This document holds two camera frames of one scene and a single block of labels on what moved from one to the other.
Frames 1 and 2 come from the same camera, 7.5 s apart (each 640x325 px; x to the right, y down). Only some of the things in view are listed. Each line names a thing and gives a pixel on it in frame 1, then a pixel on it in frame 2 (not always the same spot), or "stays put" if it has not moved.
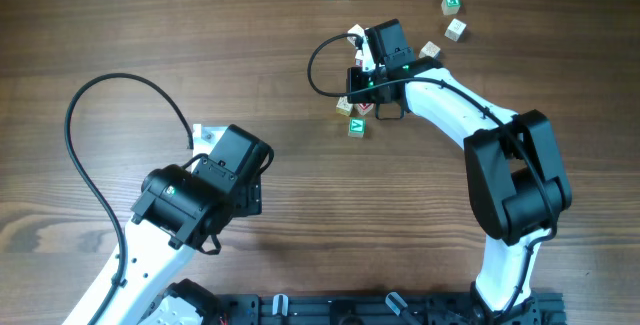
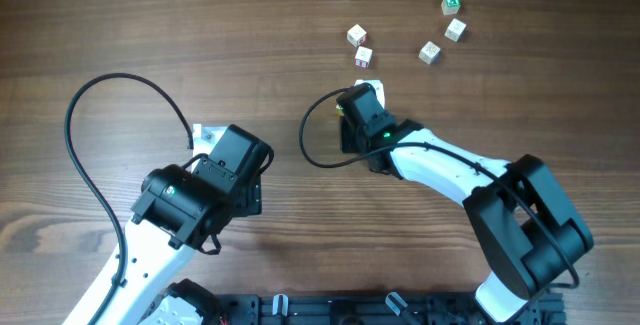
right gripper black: x=355 y=76 to x=346 y=132
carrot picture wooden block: x=357 y=30 stays put
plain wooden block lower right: x=430 y=49 stays put
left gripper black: x=252 y=194 stays put
